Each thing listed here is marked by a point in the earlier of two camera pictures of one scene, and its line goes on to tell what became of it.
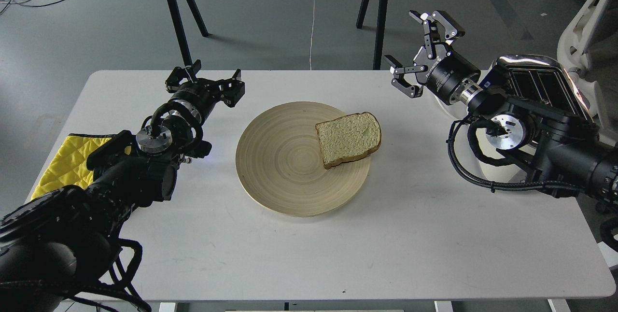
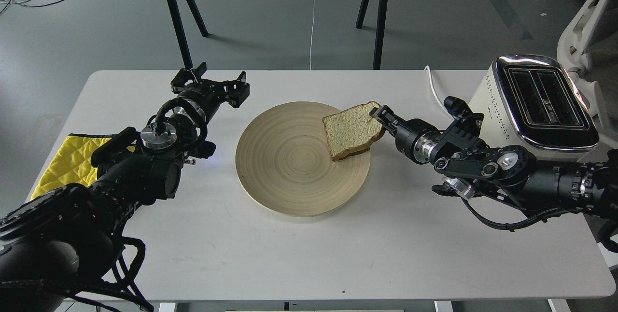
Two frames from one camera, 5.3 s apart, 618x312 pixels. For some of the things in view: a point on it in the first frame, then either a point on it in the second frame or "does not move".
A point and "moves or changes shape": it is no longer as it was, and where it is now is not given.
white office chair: [588, 49] does not move
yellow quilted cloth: [69, 166] does not move
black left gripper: [202, 94] does not move
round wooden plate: [280, 163] does not move
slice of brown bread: [348, 137] moves or changes shape
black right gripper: [442, 74] to [413, 137]
